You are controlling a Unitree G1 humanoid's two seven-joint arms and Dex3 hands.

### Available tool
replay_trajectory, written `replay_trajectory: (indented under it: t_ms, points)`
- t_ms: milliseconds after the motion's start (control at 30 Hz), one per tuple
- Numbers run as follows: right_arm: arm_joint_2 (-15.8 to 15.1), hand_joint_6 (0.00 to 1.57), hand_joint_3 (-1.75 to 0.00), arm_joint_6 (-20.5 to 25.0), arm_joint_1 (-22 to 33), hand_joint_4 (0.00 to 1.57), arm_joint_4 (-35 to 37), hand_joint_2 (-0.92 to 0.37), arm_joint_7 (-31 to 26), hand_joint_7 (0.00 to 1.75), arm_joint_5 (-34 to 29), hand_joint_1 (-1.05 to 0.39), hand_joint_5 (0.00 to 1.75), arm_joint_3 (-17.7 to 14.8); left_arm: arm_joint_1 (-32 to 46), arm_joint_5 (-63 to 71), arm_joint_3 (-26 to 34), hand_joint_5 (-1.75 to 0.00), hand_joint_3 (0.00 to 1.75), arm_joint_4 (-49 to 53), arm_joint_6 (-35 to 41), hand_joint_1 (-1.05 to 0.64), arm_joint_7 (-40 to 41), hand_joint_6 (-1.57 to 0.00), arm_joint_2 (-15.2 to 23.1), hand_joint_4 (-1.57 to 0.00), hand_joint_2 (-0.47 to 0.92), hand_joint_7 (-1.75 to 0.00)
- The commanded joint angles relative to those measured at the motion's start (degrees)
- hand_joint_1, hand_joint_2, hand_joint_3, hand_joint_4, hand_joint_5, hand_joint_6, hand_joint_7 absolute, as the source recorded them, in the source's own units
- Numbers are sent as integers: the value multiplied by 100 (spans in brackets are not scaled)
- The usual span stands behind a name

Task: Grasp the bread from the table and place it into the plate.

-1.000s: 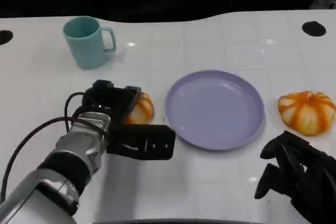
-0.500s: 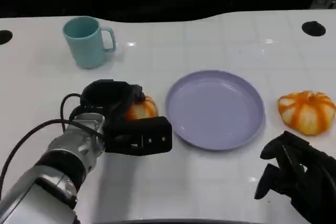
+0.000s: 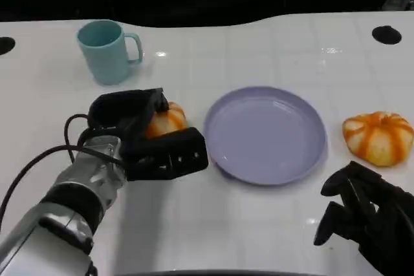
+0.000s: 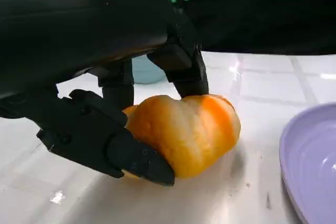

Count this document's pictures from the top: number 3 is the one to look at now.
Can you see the pale green mug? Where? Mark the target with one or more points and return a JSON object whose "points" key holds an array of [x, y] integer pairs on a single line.
{"points": [[105, 61]]}

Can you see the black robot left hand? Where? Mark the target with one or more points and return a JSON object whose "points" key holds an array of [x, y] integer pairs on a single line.
{"points": [[161, 156]]}

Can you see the orange white toy bread roll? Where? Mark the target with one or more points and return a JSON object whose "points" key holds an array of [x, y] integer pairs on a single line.
{"points": [[378, 140], [171, 121]]}

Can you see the lilac plate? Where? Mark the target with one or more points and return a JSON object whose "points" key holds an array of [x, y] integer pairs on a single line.
{"points": [[265, 133]]}

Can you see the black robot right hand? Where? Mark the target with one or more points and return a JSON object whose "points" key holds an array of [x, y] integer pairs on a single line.
{"points": [[385, 218]]}

